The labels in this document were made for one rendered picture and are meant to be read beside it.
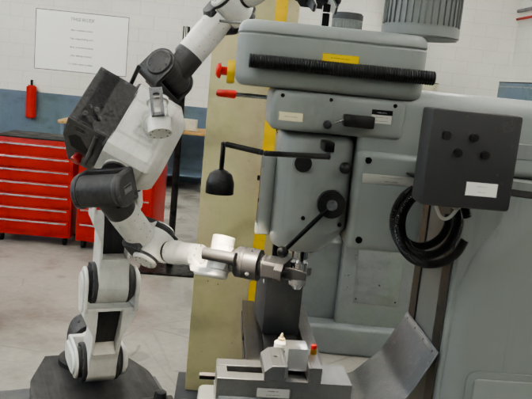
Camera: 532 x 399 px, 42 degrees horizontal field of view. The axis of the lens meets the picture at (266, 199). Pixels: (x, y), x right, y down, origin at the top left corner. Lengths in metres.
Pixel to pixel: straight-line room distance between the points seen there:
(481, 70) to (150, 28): 5.22
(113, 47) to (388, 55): 9.38
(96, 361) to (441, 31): 1.60
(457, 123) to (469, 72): 9.94
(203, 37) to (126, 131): 0.38
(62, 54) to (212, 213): 7.74
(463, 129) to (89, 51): 9.74
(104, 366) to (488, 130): 1.62
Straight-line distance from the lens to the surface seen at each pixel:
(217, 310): 3.74
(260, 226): 1.83
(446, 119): 1.51
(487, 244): 1.81
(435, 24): 1.79
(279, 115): 1.69
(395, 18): 1.81
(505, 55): 11.65
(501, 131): 1.55
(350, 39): 1.70
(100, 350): 2.54
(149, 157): 1.96
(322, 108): 1.70
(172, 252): 2.04
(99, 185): 1.90
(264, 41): 1.68
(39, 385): 2.73
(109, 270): 2.35
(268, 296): 2.22
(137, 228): 2.01
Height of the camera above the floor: 1.75
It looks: 10 degrees down
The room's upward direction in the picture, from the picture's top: 6 degrees clockwise
